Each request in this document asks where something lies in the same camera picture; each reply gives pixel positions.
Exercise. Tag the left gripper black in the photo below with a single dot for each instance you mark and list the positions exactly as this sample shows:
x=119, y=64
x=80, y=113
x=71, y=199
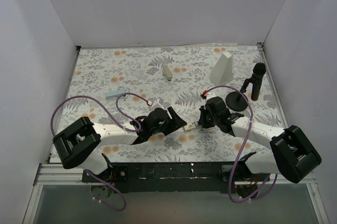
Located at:
x=170, y=120

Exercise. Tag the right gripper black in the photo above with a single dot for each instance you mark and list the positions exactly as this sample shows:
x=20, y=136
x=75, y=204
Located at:
x=206, y=119

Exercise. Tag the white staple box sleeve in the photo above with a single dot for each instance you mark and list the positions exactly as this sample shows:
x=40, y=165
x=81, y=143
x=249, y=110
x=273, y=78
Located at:
x=190, y=126

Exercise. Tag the light blue stapler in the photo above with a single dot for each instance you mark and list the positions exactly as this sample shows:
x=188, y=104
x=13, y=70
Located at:
x=115, y=94

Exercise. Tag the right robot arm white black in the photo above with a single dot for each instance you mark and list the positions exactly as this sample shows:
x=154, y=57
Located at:
x=292, y=154

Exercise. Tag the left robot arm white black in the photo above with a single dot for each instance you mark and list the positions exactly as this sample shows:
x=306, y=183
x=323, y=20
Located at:
x=77, y=145

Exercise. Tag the beige stapler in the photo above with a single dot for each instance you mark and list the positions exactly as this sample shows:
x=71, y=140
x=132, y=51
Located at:
x=167, y=73

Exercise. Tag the black microphone stand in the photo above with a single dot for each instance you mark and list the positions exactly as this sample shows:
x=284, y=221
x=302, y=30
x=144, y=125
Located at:
x=236, y=101

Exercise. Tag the white wedge-shaped block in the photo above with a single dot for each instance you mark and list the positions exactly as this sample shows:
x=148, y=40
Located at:
x=223, y=71

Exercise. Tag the black microphone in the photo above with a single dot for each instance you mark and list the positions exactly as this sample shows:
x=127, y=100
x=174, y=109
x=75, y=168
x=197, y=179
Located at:
x=259, y=71

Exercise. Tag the floral table mat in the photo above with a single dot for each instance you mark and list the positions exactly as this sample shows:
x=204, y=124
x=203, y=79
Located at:
x=139, y=71

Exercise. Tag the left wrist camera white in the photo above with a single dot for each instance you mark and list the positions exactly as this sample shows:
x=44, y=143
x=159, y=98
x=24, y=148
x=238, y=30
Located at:
x=159, y=105

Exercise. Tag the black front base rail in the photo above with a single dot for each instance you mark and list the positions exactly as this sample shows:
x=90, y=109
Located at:
x=170, y=176

